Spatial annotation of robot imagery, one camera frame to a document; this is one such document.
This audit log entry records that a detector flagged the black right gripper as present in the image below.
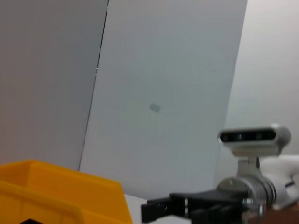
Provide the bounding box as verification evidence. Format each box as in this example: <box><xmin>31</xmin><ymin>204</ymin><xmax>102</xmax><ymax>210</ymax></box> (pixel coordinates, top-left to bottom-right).
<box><xmin>141</xmin><ymin>190</ymin><xmax>249</xmax><ymax>224</ymax></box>

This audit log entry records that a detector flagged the yellow plastic bin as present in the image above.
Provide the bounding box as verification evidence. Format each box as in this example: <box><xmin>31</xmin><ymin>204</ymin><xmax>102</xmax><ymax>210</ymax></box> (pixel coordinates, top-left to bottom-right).
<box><xmin>0</xmin><ymin>159</ymin><xmax>133</xmax><ymax>224</ymax></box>

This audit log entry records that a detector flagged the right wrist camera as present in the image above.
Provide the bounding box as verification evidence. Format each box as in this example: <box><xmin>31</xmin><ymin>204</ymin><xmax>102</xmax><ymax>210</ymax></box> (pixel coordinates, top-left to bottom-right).
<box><xmin>217</xmin><ymin>124</ymin><xmax>292</xmax><ymax>181</ymax></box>

